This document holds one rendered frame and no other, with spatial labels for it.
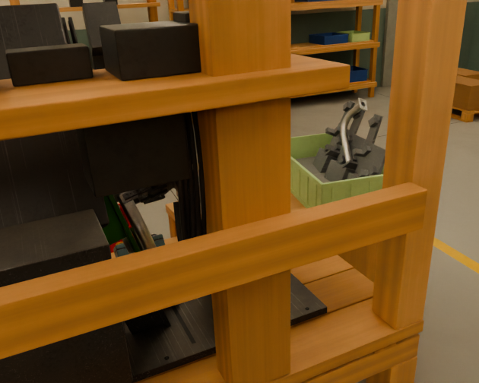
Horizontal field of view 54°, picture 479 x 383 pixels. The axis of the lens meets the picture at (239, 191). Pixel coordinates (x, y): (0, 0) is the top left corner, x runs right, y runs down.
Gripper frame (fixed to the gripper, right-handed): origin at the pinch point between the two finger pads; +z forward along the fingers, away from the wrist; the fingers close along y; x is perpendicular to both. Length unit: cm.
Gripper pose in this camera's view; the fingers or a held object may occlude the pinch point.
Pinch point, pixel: (129, 198)
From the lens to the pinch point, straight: 112.4
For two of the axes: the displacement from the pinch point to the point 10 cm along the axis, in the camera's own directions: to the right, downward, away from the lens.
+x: 5.0, 8.2, -2.7
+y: 0.9, -3.6, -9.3
